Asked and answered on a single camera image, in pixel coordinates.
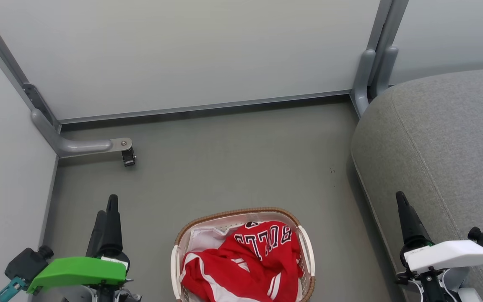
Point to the white cloth basket liner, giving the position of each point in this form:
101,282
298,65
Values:
210,241

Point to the red jersey with white stripes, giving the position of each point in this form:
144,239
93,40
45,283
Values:
245,266

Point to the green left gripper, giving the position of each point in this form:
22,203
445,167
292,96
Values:
78,270

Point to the grey fabric sofa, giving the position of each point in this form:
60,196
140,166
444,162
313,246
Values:
442,147

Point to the grey curved partition foot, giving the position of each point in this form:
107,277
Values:
363,79
386,67

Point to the grey metal partition post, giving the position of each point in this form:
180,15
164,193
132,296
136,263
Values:
2,52
386,25

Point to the white laundry basket brown rim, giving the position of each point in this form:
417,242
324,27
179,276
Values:
208,218

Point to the grey partition foot with plate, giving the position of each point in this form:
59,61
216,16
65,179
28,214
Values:
78,147

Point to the teal left camera connector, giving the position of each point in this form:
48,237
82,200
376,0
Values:
10,289

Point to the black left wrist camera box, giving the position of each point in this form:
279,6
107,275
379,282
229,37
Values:
25,264

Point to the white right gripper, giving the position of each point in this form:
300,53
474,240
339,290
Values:
451,253

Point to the grey metal floor rail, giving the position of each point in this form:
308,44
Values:
203,107

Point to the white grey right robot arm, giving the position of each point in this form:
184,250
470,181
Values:
455,279

